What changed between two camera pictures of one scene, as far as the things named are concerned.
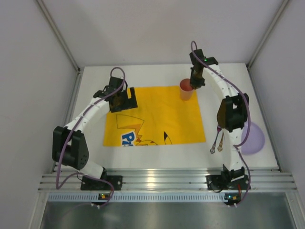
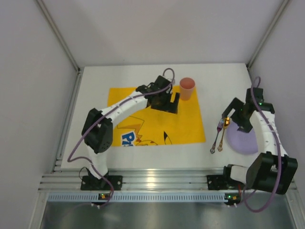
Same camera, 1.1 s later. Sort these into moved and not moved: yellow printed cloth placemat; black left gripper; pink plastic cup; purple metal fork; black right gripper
Moved: black right gripper; black left gripper
Not moved: purple metal fork; pink plastic cup; yellow printed cloth placemat
